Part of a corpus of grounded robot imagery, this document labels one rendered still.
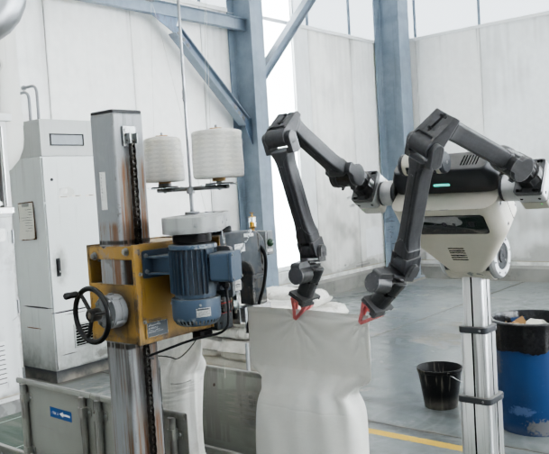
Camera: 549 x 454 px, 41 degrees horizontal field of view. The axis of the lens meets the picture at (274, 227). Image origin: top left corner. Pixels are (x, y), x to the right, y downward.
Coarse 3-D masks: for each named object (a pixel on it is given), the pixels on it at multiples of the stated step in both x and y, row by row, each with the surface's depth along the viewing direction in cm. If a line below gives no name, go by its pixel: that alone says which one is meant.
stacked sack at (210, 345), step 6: (216, 336) 560; (204, 342) 554; (210, 342) 551; (216, 342) 548; (204, 348) 551; (210, 348) 548; (216, 348) 545; (204, 354) 553; (210, 354) 549; (216, 354) 546
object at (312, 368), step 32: (256, 320) 253; (288, 320) 245; (320, 320) 236; (352, 320) 227; (256, 352) 255; (288, 352) 246; (320, 352) 237; (352, 352) 228; (288, 384) 242; (320, 384) 235; (352, 384) 228; (256, 416) 250; (288, 416) 238; (320, 416) 230; (352, 416) 229; (256, 448) 250; (288, 448) 239; (320, 448) 231; (352, 448) 228
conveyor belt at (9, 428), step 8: (8, 416) 382; (16, 416) 381; (0, 424) 369; (8, 424) 368; (16, 424) 367; (0, 432) 356; (8, 432) 355; (16, 432) 354; (0, 440) 344; (8, 440) 343; (16, 440) 342
